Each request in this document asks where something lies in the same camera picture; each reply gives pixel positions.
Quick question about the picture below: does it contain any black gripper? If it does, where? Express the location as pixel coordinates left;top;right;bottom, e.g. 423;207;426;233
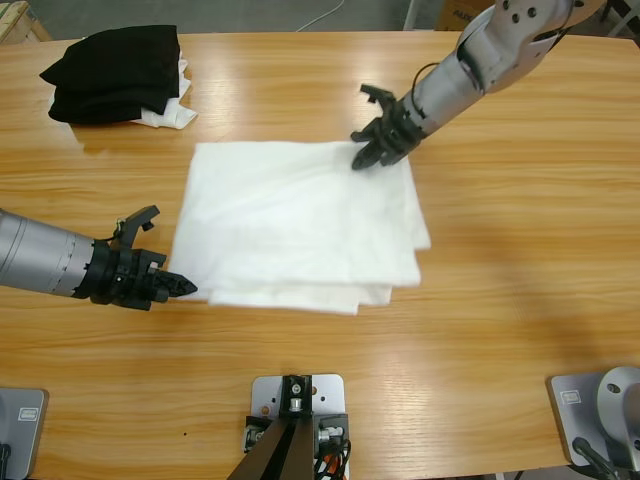
350;97;428;171
74;239;199;312

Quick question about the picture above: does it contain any white T-shirt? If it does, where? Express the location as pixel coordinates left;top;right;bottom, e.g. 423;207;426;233
167;140;432;316

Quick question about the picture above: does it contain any pale garment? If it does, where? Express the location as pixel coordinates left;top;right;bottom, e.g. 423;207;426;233
130;49;199;132

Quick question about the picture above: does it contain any black garment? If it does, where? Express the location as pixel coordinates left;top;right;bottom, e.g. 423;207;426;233
39;23;182;123

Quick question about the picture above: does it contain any cardboard box with AUX print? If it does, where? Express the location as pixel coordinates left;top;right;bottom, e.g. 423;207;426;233
434;0;476;32

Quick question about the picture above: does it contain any wooden crate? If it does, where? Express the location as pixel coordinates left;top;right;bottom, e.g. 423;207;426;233
0;0;52;44

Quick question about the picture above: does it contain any white floor cable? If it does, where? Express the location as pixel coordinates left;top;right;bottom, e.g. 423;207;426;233
294;0;347;33

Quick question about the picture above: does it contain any dark camera post with bracket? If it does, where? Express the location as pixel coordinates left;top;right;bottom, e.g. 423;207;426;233
227;374;354;480

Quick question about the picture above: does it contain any white mount plate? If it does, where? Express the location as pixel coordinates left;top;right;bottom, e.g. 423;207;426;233
249;373;349;417

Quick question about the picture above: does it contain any grey base plate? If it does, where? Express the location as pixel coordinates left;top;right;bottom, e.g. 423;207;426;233
0;387;50;480
549;372;604;466

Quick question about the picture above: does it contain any orange cable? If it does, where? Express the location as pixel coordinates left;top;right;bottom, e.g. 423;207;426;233
313;451;346;480

